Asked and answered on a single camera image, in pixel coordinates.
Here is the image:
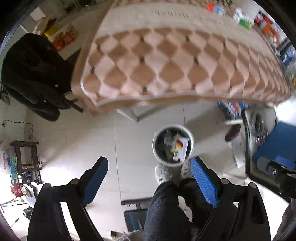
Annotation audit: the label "white box with colour stripes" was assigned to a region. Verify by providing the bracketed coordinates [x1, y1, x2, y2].
[173, 133, 189, 162]

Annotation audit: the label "white round trash bin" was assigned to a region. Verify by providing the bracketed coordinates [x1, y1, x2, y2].
[152, 125, 195, 168]

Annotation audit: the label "blue seat cushion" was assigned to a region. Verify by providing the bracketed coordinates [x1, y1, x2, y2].
[252, 122, 296, 170]

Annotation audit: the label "dark wooden stool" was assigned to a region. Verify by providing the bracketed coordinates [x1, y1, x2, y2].
[10, 140, 42, 184]

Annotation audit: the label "black trouser legs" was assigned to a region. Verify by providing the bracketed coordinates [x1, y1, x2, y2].
[142, 178, 214, 240]

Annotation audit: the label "black red slipper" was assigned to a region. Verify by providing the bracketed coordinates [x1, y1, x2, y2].
[225, 125, 241, 142]

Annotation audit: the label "right grey fuzzy slipper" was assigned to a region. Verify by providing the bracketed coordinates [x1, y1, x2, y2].
[180, 160, 193, 180]

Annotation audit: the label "grey fuzzy slipper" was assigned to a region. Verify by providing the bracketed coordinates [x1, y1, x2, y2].
[155, 164, 173, 185]
[180, 160, 193, 180]

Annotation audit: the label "blue printed cardboard box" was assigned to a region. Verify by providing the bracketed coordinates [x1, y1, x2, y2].
[217, 101, 248, 121]

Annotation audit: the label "left grey fuzzy slipper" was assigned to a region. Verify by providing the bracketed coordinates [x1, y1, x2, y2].
[155, 164, 173, 185]

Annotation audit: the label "black blue weight bench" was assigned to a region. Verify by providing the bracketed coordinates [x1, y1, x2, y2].
[120, 197, 152, 232]

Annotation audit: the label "orange cardboard boxes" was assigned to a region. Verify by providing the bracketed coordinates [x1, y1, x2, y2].
[43, 23, 78, 52]

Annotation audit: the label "quilted pink beige sofa cover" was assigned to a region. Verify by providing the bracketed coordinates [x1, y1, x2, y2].
[71, 1, 291, 114]

